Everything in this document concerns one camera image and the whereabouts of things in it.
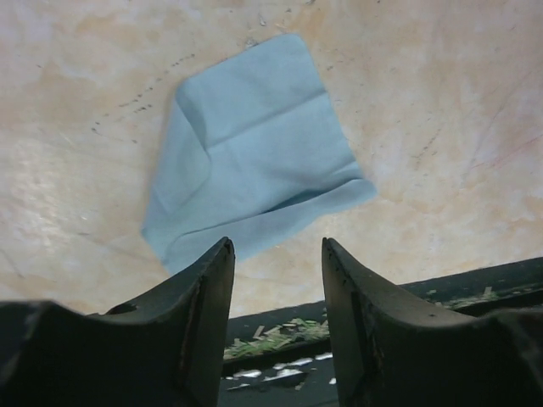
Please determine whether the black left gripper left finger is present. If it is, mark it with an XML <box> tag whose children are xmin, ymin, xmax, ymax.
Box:
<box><xmin>1</xmin><ymin>238</ymin><xmax>235</xmax><ymax>406</ymax></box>

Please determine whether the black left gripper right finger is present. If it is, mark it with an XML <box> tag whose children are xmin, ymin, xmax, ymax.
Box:
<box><xmin>322</xmin><ymin>239</ymin><xmax>542</xmax><ymax>406</ymax></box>

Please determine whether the light blue cloth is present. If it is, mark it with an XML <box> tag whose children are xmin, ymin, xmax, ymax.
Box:
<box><xmin>142</xmin><ymin>34</ymin><xmax>377</xmax><ymax>274</ymax></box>

